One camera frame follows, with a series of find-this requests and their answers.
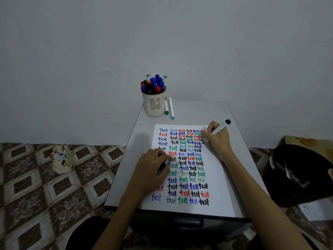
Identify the white marker with red ends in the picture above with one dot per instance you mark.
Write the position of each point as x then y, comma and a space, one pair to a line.
158, 89

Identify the black capped script label marker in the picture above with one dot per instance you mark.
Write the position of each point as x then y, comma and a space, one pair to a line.
151, 87

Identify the person's leg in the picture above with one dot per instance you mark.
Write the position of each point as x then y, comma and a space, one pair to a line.
83, 236
253, 244

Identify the person's right leg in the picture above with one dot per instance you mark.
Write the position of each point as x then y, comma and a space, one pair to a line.
253, 244

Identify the white paper with colored writing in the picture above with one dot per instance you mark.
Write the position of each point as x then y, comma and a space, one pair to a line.
221, 195

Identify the black plastic bucket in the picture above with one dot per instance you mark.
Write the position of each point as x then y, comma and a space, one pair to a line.
307, 158

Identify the light blue capped white marker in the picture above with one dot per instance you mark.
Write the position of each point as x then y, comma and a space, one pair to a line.
171, 108

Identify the yellow floral cushion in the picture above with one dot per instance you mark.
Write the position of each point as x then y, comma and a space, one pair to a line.
309, 141

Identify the white sheet with faint marks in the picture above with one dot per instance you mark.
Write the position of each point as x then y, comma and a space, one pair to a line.
316, 210

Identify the grey drawer cabinet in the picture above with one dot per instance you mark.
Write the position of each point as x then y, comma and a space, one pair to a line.
197, 109

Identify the person's left hand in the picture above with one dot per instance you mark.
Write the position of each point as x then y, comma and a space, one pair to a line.
147, 177

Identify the small cream box of pens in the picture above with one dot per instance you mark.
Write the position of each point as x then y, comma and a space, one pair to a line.
62, 169

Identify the beige mesh cup black rim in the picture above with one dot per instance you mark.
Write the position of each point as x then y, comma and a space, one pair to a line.
154, 105

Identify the black capped slim white marker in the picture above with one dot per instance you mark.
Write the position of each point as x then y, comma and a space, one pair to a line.
147, 87

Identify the black marker cap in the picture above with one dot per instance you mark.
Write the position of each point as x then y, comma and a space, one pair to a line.
161, 167

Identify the person's right hand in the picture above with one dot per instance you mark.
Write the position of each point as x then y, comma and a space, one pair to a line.
221, 145

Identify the person's left leg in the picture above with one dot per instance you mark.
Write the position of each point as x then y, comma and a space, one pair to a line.
83, 236

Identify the person's left forearm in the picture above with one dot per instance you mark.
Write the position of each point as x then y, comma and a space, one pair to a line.
114, 226

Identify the person's right forearm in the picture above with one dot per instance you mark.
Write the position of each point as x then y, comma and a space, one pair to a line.
265, 205

